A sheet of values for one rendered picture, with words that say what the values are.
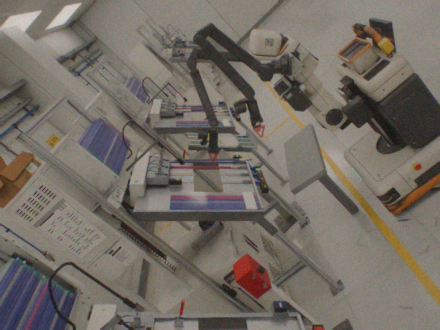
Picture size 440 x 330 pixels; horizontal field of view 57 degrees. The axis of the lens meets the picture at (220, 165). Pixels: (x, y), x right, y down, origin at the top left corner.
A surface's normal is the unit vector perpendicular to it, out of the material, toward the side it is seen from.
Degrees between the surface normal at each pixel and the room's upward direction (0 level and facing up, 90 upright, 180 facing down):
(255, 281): 90
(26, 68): 90
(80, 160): 90
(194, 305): 90
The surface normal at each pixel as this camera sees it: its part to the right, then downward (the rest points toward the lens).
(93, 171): 0.07, 0.40
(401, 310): -0.69, -0.64
